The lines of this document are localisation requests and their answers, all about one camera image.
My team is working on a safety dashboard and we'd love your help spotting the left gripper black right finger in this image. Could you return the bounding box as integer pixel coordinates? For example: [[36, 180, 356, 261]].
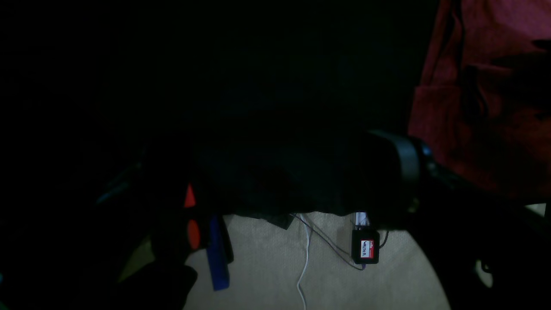
[[366, 131, 550, 310]]

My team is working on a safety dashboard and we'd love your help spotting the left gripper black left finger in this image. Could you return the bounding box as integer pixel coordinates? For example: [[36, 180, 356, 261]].
[[0, 146, 198, 310]]

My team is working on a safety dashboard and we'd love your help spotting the maroon long-sleeve T-shirt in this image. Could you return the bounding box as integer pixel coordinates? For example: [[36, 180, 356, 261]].
[[408, 0, 551, 202]]

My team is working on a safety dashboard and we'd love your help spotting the blue orange clamp bottom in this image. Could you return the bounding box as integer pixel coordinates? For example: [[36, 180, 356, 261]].
[[183, 183, 234, 291]]

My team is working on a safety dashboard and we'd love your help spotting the black box with name sticker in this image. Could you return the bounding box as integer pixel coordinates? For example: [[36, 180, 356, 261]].
[[351, 228, 380, 265]]

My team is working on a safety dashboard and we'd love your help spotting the black table cloth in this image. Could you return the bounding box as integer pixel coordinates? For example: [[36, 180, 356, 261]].
[[1, 0, 439, 224]]

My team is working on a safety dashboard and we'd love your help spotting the aluminium frame rail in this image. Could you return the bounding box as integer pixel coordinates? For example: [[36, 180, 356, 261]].
[[354, 212, 371, 230]]

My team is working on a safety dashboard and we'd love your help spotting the white cable on carpet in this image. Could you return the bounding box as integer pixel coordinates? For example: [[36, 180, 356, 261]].
[[296, 213, 313, 310]]

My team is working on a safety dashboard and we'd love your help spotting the purple cable on carpet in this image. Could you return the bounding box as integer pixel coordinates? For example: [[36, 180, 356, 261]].
[[289, 213, 366, 271]]

